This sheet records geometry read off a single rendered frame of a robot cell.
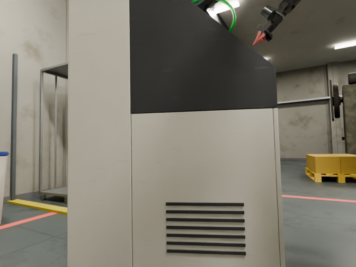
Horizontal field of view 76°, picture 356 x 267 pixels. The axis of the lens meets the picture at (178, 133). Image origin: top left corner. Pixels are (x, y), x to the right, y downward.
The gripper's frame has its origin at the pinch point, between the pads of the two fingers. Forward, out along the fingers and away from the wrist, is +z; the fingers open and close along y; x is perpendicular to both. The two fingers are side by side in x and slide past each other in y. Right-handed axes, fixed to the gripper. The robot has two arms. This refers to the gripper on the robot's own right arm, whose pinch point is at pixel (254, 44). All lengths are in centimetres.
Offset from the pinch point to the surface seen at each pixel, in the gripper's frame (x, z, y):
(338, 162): -306, -17, -151
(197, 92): 54, 41, -13
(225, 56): 51, 23, -11
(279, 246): 48, 61, -76
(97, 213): 65, 103, -21
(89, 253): 66, 117, -30
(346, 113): -540, -146, -132
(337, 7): -453, -282, 59
